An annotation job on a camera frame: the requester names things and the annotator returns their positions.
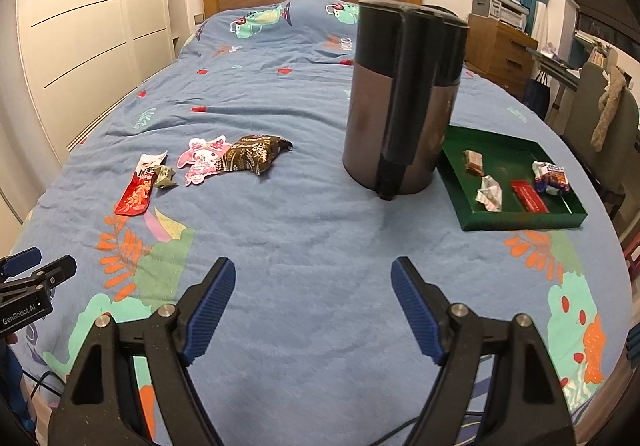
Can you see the dark red wafer packet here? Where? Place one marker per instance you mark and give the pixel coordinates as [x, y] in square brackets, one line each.
[529, 196]

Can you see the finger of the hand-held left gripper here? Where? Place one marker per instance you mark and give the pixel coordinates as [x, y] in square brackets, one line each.
[50, 276]
[20, 262]

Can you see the white printer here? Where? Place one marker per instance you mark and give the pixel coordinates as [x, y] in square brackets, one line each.
[500, 6]

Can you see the grey study desk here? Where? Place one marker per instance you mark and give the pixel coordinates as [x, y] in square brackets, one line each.
[560, 69]

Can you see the small green candy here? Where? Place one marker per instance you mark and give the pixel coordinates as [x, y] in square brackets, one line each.
[165, 178]

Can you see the long red snack packet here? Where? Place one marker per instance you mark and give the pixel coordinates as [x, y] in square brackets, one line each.
[135, 196]

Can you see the blue white cookie packet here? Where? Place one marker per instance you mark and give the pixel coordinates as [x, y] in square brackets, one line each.
[550, 178]

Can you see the pink cartoon snack packet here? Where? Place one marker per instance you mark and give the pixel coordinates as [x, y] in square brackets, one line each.
[200, 161]

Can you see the brown cookie packet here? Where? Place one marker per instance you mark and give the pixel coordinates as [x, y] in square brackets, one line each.
[255, 154]

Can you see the wall socket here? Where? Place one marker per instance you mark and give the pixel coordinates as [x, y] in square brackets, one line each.
[199, 18]

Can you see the grey chair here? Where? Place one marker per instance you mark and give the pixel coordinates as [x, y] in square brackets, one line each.
[582, 126]

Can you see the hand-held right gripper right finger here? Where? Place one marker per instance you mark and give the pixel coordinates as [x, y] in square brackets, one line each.
[417, 311]

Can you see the white candy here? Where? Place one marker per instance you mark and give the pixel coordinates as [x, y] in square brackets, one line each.
[489, 193]

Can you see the beige plush scarf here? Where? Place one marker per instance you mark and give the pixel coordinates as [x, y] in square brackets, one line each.
[607, 111]

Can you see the green tray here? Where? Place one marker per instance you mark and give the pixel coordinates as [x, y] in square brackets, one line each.
[520, 221]

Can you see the brown snack bar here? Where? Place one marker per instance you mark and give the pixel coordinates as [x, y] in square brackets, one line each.
[473, 162]

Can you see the grey black electric kettle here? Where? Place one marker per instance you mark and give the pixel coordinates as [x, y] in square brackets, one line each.
[365, 126]

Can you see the wooden drawer cabinet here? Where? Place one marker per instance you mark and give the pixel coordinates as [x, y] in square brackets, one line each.
[502, 56]

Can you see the white wardrobe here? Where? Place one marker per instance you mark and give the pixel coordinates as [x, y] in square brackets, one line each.
[90, 26]

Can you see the dark blue bag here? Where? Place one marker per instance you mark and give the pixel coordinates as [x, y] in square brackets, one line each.
[535, 99]

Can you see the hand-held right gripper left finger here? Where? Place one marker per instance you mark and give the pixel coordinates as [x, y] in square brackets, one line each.
[210, 311]

